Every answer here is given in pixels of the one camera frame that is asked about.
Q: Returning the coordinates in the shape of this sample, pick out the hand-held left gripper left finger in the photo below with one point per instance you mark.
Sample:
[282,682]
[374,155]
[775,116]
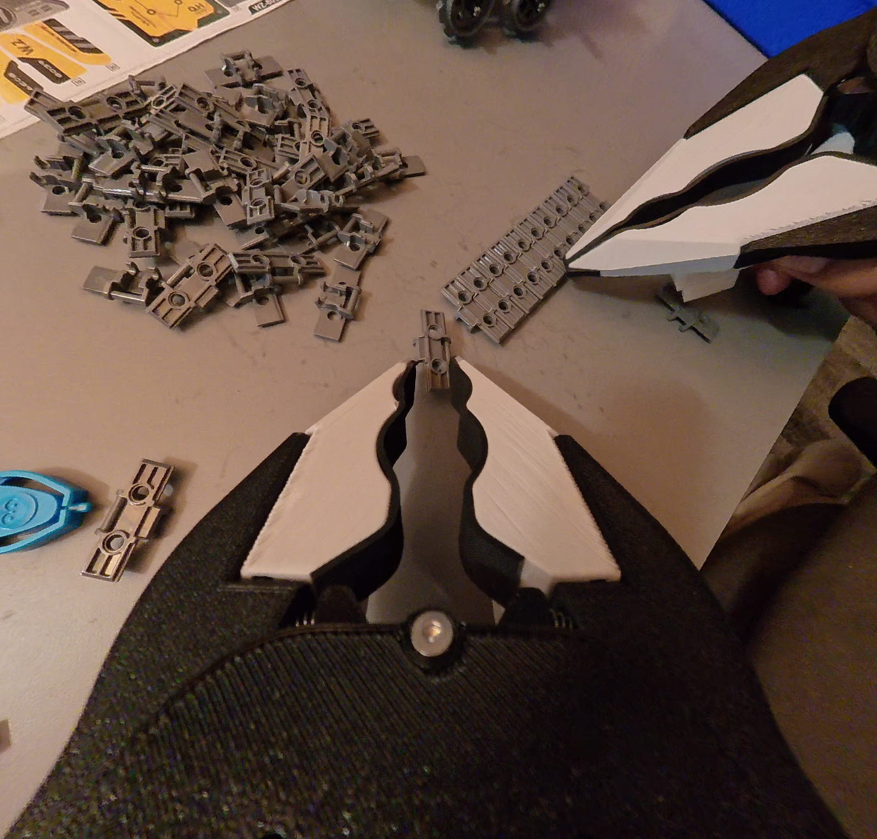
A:
[329,503]

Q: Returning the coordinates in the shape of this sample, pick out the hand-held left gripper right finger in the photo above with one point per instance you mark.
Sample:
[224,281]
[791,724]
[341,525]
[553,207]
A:
[534,503]

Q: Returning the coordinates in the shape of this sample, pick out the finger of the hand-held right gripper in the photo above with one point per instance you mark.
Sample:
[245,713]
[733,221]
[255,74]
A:
[726,133]
[753,222]

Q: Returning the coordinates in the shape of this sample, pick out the single grey track link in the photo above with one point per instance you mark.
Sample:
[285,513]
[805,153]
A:
[692,318]
[433,352]
[130,517]

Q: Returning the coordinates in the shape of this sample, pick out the assembled grey track strip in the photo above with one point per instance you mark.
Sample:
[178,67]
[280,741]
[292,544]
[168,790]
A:
[521,263]

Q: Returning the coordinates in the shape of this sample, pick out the pile of grey track links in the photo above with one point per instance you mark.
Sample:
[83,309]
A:
[205,161]

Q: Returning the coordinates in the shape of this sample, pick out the person's right hand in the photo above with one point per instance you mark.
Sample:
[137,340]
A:
[829,284]

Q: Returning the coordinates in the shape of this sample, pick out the person's black shoe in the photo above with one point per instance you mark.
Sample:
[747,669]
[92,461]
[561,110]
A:
[860,414]

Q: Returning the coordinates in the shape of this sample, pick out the person's beige trousers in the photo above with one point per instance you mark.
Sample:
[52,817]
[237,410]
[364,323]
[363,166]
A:
[795,483]

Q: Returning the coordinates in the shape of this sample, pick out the blue plastic separator tool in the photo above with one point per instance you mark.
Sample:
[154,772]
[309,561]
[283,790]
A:
[27,510]

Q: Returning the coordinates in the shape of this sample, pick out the person's grey clothing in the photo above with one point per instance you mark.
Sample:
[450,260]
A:
[822,647]

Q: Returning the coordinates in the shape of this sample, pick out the yellow grey sticker sheet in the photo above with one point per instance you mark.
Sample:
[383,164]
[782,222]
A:
[137,3]

